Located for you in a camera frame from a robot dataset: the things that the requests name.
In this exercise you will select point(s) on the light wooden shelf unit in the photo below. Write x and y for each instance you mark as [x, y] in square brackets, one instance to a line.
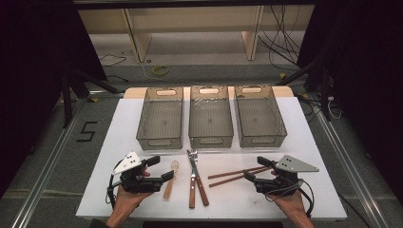
[196, 19]

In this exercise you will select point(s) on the clear grey plastic bin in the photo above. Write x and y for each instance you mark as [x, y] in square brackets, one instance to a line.
[259, 126]
[215, 126]
[149, 109]

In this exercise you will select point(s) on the person's left hand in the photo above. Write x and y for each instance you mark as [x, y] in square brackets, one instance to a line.
[125, 202]

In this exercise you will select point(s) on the brown wooden chopstick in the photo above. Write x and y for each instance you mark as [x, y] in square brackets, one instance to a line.
[234, 179]
[234, 173]

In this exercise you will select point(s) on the black metal stand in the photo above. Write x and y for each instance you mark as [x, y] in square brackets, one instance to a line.
[324, 95]
[67, 104]

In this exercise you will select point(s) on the white table sheet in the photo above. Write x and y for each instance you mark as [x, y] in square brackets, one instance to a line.
[221, 202]

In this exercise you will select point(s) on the aluminium floor rail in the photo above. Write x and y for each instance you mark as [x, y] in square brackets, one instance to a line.
[47, 171]
[348, 164]

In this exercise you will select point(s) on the person's right hand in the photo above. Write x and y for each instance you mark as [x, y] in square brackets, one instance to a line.
[291, 202]

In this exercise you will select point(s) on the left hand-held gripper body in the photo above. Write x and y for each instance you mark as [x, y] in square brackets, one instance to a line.
[139, 183]

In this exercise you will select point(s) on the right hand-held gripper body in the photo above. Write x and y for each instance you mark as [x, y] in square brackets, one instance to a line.
[278, 185]

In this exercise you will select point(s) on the yellow tape roll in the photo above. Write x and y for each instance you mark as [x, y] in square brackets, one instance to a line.
[155, 70]

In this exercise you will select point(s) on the black curtain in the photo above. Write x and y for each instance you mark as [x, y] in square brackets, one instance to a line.
[370, 79]
[31, 79]

